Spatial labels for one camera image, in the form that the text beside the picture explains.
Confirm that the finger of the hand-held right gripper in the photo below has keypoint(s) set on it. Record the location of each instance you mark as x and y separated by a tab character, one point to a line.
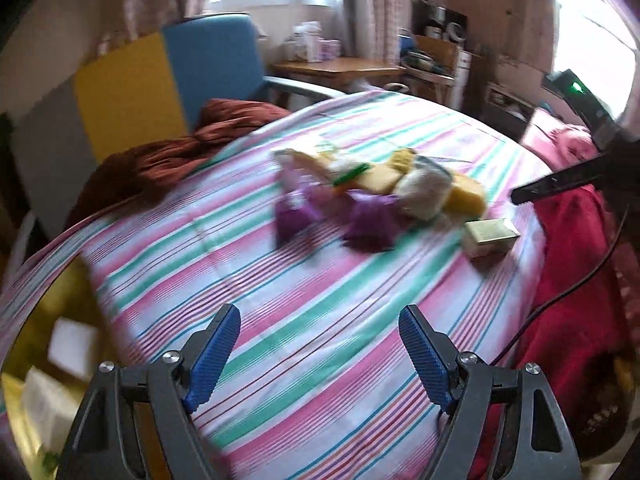
550	182

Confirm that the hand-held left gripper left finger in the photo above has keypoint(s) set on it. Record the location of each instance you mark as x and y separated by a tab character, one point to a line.
212	355

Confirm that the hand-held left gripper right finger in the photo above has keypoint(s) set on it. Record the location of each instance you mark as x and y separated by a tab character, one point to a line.
425	360

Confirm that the small gold box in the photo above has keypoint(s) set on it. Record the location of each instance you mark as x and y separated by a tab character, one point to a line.
490	235

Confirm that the yellow sponge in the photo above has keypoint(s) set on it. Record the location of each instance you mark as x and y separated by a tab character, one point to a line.
467	195

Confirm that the grey blue sock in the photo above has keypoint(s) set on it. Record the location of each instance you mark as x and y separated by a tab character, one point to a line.
422	190

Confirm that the purple pouch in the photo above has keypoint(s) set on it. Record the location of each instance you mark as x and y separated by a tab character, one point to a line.
370	222
295	212

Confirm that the gold tin box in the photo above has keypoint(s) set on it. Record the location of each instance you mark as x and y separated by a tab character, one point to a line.
60	300

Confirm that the pale yellow packet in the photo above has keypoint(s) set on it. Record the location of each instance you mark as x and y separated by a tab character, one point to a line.
377	180

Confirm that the pink cloth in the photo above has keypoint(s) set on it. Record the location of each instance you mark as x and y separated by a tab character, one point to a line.
565	142

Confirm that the striped bed sheet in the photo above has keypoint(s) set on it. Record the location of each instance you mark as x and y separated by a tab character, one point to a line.
320	285

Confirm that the white flat box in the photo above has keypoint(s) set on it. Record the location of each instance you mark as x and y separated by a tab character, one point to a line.
40	400
70	347

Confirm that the red cloth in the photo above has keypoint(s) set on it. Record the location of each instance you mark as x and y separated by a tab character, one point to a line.
575	335

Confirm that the cluttered wooden shelf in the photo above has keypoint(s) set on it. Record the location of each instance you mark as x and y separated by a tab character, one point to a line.
435	50

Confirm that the brown blanket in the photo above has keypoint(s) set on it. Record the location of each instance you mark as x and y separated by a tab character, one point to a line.
165	160

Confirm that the wooden table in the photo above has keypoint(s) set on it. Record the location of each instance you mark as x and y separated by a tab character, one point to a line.
340	67

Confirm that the small pink box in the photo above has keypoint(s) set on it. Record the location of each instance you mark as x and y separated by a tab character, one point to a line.
330	49

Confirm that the grey yellow blue chair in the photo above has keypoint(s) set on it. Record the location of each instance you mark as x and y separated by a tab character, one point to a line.
120	95

